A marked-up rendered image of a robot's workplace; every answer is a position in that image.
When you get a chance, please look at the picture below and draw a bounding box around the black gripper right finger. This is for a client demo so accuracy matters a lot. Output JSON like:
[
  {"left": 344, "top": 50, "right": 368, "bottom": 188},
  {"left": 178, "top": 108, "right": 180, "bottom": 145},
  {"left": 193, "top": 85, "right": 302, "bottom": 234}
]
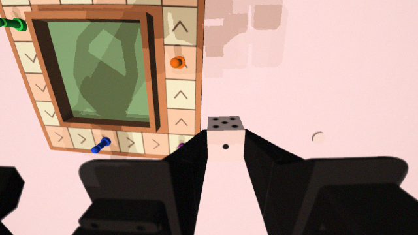
[{"left": 244, "top": 129, "right": 409, "bottom": 235}]

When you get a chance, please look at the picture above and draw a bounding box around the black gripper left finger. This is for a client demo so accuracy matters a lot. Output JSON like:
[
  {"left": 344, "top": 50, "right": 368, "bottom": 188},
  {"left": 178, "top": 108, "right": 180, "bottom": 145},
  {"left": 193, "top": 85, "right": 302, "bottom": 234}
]
[{"left": 78, "top": 129, "right": 208, "bottom": 235}]

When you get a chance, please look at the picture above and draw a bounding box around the white flat disc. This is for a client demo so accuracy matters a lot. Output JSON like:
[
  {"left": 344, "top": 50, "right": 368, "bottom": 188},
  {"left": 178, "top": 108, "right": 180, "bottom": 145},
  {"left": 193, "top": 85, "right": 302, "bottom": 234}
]
[{"left": 312, "top": 132, "right": 326, "bottom": 144}]

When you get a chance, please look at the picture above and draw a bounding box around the blue pawn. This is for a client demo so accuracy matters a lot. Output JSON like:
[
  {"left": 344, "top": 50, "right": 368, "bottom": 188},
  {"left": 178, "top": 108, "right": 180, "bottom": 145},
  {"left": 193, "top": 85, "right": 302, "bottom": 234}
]
[{"left": 91, "top": 137, "right": 111, "bottom": 153}]

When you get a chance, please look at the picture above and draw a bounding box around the white die with black pips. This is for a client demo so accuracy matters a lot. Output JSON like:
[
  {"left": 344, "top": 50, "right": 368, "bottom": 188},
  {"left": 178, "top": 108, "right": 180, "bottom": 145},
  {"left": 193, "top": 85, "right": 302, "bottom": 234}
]
[{"left": 207, "top": 116, "right": 246, "bottom": 162}]

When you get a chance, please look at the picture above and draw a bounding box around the green game pawn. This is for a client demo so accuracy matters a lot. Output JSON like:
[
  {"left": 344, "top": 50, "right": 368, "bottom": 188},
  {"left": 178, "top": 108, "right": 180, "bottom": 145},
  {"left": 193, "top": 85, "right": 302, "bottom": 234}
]
[{"left": 0, "top": 18, "right": 27, "bottom": 31}]

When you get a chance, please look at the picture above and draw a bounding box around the orange pawn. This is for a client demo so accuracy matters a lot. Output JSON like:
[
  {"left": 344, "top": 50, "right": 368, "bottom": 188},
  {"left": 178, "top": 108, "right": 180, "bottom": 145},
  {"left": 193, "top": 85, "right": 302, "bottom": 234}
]
[{"left": 170, "top": 56, "right": 185, "bottom": 69}]

